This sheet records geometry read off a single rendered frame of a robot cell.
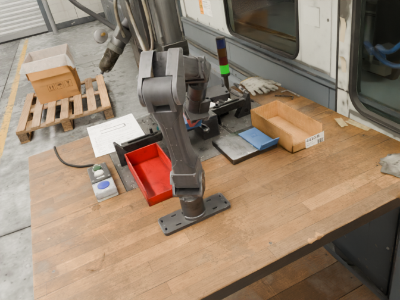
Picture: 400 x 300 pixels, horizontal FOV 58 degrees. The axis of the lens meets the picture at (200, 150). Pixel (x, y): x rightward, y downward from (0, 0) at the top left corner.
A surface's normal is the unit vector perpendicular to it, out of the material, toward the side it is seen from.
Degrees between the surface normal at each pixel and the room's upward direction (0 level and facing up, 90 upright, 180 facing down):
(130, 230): 0
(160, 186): 0
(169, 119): 98
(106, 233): 0
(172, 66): 41
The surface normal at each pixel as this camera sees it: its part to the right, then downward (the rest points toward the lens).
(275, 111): 0.41, 0.42
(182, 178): -0.18, 0.66
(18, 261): -0.17, -0.84
